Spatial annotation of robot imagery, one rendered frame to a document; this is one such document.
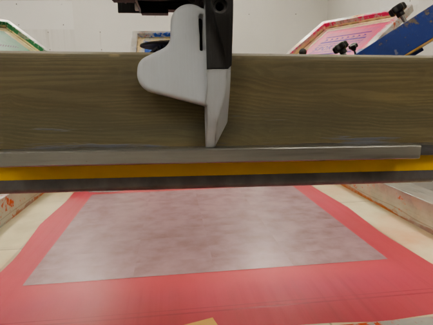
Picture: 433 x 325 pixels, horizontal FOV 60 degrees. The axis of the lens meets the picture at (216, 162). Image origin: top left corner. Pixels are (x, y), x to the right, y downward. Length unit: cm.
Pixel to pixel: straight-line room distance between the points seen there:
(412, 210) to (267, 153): 29
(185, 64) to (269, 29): 485
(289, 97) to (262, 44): 477
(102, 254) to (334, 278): 23
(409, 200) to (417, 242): 7
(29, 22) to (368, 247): 497
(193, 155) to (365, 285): 19
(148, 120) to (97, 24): 475
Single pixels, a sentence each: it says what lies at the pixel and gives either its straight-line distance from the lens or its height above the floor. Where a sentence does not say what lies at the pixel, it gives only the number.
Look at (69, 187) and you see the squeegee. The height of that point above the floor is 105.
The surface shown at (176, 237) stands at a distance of 44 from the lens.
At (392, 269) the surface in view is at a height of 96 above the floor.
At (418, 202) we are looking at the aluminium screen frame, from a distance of 51.
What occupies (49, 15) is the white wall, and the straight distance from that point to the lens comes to 514.
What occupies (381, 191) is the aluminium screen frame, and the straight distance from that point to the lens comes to 58.
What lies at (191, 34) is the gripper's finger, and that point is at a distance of 25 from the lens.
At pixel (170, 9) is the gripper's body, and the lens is 30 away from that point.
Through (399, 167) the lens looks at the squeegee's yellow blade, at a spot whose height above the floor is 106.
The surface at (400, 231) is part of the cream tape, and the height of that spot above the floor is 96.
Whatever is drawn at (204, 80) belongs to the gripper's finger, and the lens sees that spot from 25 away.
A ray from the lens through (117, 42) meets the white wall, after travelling 495.
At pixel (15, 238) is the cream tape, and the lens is 50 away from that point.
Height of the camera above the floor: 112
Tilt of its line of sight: 11 degrees down
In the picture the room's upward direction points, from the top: 1 degrees counter-clockwise
